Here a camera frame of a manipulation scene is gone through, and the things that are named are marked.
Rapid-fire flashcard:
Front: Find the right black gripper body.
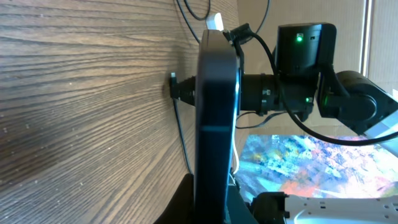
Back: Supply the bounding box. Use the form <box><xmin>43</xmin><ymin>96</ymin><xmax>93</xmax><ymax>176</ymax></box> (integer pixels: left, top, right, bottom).
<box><xmin>229</xmin><ymin>30</ymin><xmax>244</xmax><ymax>115</ymax></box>

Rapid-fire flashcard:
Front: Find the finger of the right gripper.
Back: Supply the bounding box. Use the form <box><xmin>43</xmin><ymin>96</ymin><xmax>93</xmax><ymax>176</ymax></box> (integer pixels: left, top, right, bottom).
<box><xmin>169</xmin><ymin>76</ymin><xmax>196</xmax><ymax>106</ymax></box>

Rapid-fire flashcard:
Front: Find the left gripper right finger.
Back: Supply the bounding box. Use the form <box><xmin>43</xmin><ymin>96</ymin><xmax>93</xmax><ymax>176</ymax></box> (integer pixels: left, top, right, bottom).
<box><xmin>226</xmin><ymin>184</ymin><xmax>258</xmax><ymax>224</ymax></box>

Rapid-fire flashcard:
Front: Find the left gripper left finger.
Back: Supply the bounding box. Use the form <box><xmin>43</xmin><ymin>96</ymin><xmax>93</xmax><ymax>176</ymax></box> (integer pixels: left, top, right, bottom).
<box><xmin>154</xmin><ymin>174</ymin><xmax>194</xmax><ymax>224</ymax></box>

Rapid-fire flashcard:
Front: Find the Samsung Galaxy smartphone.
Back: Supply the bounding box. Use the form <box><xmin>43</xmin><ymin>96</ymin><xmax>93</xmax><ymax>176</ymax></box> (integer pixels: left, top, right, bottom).
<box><xmin>194</xmin><ymin>30</ymin><xmax>239</xmax><ymax>223</ymax></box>

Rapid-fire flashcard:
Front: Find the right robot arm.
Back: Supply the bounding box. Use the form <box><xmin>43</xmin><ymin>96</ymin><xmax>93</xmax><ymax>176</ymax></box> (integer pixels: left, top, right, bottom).
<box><xmin>169</xmin><ymin>22</ymin><xmax>397</xmax><ymax>149</ymax></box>

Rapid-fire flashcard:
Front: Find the white power strip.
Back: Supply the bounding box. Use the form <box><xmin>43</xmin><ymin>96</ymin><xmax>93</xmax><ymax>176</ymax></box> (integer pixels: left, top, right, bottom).
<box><xmin>205</xmin><ymin>12</ymin><xmax>224</xmax><ymax>31</ymax></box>

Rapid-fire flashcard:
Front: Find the colourful patterned floor mat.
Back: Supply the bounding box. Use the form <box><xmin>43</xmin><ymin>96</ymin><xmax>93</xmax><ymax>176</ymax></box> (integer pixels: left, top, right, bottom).
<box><xmin>236</xmin><ymin>135</ymin><xmax>397</xmax><ymax>202</ymax></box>

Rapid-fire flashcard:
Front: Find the white power strip cord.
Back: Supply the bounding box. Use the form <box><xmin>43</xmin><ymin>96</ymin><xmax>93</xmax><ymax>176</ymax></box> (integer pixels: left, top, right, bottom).
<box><xmin>229</xmin><ymin>136</ymin><xmax>240</xmax><ymax>187</ymax></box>

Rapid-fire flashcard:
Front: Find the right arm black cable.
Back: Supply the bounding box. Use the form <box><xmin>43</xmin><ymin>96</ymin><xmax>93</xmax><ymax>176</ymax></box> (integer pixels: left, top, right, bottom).
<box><xmin>229</xmin><ymin>23</ymin><xmax>398</xmax><ymax>147</ymax></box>

